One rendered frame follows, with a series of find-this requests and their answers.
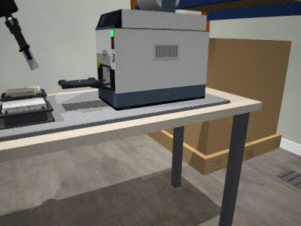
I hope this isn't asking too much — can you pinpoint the white cylinder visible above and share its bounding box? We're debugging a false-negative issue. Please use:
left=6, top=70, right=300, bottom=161
left=137, top=0, right=180, bottom=11

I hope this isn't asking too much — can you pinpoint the grey base plate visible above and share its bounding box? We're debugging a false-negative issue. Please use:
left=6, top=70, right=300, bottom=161
left=0, top=91, right=230, bottom=142

